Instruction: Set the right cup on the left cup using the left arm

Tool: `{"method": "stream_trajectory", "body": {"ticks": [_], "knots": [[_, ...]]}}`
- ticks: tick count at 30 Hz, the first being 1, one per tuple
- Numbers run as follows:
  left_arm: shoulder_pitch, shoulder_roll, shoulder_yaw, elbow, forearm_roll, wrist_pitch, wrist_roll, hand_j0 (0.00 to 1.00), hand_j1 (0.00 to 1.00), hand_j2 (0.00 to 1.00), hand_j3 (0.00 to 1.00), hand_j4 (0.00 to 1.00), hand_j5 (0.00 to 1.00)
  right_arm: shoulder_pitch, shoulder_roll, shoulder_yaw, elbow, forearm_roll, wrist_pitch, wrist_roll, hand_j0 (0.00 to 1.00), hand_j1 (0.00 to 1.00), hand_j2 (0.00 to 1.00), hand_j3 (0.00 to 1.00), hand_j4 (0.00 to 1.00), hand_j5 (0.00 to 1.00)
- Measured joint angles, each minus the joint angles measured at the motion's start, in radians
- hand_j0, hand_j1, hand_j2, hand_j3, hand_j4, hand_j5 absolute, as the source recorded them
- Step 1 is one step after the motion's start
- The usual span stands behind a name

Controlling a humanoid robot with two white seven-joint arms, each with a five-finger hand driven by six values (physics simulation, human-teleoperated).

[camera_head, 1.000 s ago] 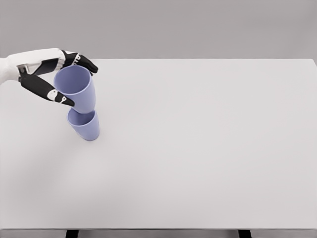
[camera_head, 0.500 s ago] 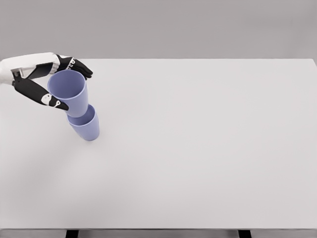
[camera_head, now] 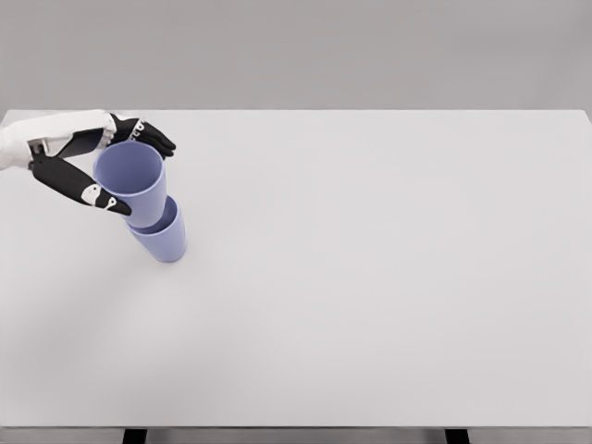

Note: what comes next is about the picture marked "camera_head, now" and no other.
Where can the lavender plastic cup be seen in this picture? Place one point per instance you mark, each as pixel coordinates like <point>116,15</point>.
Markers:
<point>139,185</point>
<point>164,240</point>

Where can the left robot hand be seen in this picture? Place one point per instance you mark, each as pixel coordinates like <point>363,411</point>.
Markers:
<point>60,173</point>

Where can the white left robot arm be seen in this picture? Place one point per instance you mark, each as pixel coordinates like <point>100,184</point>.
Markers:
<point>6,148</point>

